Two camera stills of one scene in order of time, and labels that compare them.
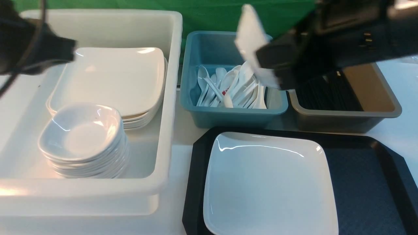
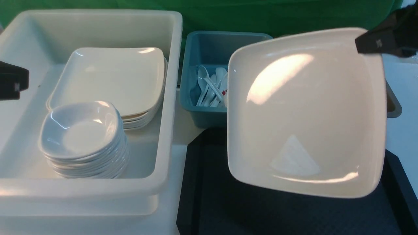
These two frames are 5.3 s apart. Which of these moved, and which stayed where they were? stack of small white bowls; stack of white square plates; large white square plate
Moved: large white square plate
Stayed: stack of white square plates; stack of small white bowls
